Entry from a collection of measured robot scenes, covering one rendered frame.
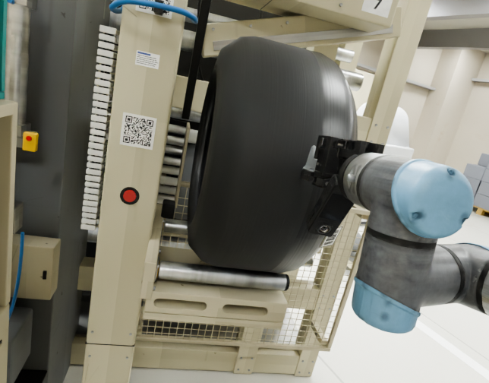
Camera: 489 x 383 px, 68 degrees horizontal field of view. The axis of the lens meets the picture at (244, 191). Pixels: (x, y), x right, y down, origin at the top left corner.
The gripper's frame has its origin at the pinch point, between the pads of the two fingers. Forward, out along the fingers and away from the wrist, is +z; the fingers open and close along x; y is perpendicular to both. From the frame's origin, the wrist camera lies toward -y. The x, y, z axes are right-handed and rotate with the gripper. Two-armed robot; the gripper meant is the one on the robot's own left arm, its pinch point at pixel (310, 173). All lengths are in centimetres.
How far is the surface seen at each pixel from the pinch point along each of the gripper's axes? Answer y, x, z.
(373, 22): 46, -28, 44
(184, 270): -30.2, 18.7, 19.2
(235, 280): -31.1, 5.7, 18.9
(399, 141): 33, -253, 352
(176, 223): -26, 21, 47
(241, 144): 3.0, 13.9, 2.4
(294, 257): -20.0, -4.2, 8.4
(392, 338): -109, -136, 130
